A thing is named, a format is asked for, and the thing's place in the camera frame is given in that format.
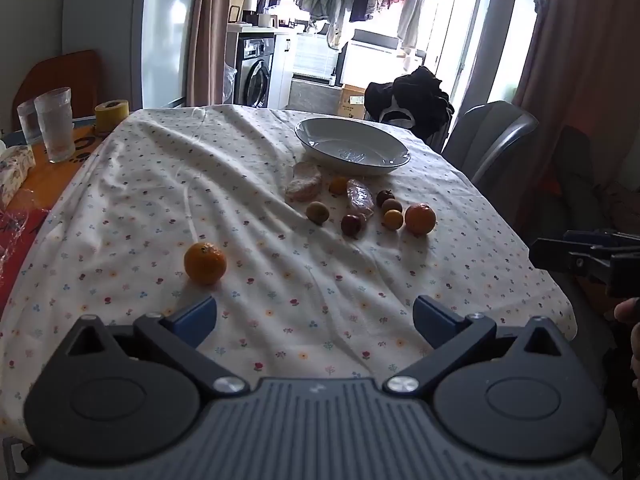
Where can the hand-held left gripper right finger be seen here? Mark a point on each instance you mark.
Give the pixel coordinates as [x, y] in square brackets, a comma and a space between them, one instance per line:
[431, 317]

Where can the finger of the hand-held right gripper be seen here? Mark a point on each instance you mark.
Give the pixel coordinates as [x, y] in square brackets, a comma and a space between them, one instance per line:
[575, 257]
[610, 240]

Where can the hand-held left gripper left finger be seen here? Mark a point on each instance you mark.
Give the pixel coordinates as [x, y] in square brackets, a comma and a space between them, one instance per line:
[196, 316]

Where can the large orange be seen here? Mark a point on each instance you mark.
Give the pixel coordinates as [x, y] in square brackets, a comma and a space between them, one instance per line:
[420, 219]
[205, 264]

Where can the light brown round fruit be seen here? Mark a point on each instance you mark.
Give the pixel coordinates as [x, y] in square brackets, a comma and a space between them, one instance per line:
[392, 206]

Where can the red plum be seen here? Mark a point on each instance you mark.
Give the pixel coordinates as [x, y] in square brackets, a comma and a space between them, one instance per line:
[352, 225]

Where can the brown kiwi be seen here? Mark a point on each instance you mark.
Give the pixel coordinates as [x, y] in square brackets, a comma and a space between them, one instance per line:
[317, 212]

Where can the small orange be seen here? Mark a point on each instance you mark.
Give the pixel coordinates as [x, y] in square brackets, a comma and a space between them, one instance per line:
[338, 186]

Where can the white bowl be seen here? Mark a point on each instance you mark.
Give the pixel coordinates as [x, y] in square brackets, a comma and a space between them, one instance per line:
[340, 135]

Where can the person's right hand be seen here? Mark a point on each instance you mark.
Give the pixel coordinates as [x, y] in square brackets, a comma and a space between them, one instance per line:
[631, 310]

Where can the dark cloth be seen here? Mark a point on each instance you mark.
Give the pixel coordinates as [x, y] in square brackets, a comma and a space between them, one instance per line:
[580, 180]

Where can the small yellow kumquat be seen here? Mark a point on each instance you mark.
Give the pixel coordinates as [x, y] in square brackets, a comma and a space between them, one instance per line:
[393, 219]

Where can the floral white tablecloth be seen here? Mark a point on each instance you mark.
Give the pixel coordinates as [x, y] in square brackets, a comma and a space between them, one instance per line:
[200, 185]

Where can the dark round fruit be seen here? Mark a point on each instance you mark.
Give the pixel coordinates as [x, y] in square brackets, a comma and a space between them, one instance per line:
[384, 195]

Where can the plastic wrapped red snack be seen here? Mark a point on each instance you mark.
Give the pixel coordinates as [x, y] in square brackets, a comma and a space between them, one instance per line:
[360, 197]

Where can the grey dining chair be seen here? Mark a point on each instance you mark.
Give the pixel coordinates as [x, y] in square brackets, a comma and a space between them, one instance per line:
[490, 135]

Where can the plastic wrapped pale bun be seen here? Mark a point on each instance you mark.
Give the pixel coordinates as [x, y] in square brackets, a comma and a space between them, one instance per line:
[303, 182]

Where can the pink curtain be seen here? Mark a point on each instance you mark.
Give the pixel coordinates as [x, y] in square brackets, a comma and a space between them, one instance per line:
[210, 35]
[560, 60]

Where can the red packet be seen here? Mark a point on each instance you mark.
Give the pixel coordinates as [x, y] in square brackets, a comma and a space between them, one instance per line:
[17, 255]

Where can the orange printed table mat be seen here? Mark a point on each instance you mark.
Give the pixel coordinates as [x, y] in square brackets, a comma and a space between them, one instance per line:
[87, 142]

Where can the yellow tape roll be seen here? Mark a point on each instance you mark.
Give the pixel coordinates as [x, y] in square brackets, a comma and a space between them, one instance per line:
[111, 117]

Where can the black clothes pile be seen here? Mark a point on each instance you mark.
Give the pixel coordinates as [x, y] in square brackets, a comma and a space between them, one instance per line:
[420, 95]

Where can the cardboard box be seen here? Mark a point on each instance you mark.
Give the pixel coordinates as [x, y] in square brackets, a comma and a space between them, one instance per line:
[351, 102]

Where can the floral tissue box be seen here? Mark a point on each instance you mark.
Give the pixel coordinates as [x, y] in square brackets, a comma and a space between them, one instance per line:
[15, 170]

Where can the clear plastic bag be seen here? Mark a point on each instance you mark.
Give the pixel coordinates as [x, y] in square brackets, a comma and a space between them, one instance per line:
[229, 85]

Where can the clear drinking glass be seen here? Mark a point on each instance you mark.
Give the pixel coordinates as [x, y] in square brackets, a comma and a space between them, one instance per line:
[55, 125]
[27, 122]

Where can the silver washing machine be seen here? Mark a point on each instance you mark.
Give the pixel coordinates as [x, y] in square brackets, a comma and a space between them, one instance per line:
[255, 72]

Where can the grey stone ledge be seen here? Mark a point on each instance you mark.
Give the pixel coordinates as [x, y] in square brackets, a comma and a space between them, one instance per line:
[315, 95]

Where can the white kitchen cabinet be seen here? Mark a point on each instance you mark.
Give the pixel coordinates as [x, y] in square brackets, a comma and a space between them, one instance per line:
[284, 70]

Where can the white chest freezer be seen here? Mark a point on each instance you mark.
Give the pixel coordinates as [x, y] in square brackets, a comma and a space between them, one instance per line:
[370, 57]

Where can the orange wooden chair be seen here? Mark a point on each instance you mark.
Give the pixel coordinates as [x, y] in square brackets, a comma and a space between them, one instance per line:
[55, 75]

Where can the white refrigerator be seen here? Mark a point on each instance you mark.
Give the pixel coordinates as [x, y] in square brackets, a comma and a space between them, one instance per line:
[165, 35]

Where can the hanging white garment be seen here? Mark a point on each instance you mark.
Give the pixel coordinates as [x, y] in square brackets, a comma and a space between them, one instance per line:
[415, 10]

